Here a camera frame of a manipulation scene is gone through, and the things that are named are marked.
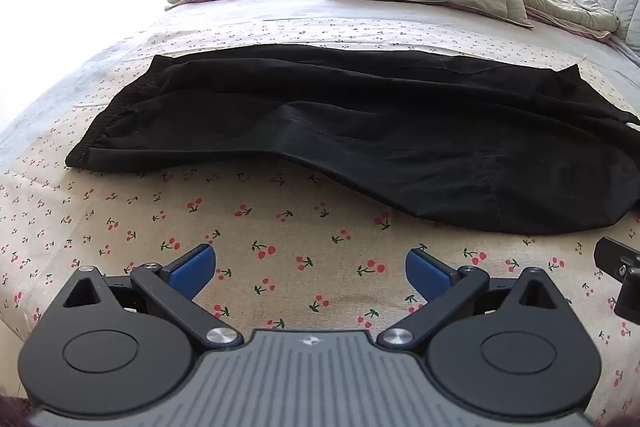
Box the black pants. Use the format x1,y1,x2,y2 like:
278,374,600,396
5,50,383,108
65,44,640,236

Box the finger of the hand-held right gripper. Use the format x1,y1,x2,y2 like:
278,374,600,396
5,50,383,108
594,236,640,319

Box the cherry print bed sheet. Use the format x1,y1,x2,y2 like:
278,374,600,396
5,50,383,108
0,14,640,408

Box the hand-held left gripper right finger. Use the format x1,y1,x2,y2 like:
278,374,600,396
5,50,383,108
378,248,562,350

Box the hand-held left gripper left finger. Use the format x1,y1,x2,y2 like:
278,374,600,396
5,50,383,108
62,244,240,349

